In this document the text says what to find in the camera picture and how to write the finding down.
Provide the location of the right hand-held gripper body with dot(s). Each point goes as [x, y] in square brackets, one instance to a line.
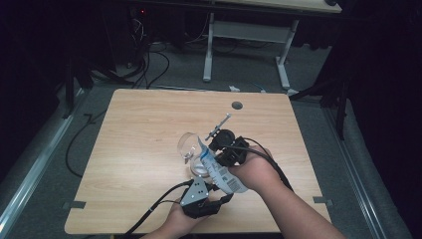
[229, 149]

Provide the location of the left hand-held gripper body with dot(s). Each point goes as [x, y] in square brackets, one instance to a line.
[199, 199]

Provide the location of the white and blue milk carton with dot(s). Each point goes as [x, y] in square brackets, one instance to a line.
[220, 176]

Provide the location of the clear glass jar with lid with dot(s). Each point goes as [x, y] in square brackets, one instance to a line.
[187, 146]

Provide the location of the person's left hand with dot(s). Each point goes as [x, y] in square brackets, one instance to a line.
[182, 219]

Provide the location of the person's right hand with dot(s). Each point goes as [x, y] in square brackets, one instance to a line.
[257, 172]

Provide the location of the small white scrap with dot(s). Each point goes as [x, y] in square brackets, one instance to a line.
[234, 88]

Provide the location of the grey tape strip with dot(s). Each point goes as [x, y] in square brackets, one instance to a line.
[74, 204]
[322, 199]

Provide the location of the black tripod stand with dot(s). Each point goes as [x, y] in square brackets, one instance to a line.
[341, 99]

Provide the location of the light wooden desk top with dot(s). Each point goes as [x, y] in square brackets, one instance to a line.
[282, 5]

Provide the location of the black metal stand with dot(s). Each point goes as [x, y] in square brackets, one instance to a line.
[70, 86]

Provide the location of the white metal desk frame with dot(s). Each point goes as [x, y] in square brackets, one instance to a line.
[247, 31]

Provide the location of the metal floor rail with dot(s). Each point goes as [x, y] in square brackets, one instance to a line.
[36, 166]
[358, 179]

